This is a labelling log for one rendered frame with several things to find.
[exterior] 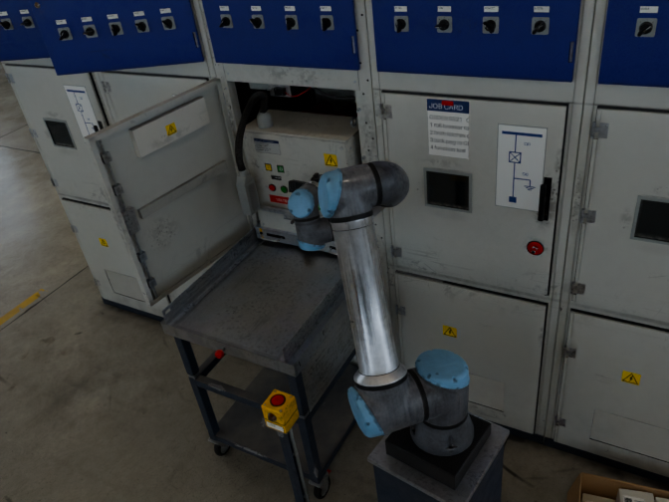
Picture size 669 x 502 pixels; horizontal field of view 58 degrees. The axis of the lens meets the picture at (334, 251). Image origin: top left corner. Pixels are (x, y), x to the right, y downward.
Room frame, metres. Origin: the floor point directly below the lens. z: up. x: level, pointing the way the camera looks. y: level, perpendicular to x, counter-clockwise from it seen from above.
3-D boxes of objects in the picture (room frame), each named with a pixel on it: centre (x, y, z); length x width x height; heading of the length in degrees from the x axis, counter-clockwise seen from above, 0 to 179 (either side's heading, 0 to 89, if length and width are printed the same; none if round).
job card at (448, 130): (1.88, -0.44, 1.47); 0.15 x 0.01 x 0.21; 57
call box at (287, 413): (1.32, 0.24, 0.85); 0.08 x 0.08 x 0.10; 57
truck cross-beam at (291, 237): (2.22, 0.10, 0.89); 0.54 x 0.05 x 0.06; 57
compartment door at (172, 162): (2.23, 0.58, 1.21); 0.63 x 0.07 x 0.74; 138
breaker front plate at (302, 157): (2.21, 0.11, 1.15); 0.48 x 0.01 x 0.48; 57
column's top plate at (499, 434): (1.19, -0.23, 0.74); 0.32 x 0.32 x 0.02; 48
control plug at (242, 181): (2.26, 0.32, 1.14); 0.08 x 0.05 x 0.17; 147
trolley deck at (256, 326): (1.97, 0.27, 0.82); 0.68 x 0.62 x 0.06; 147
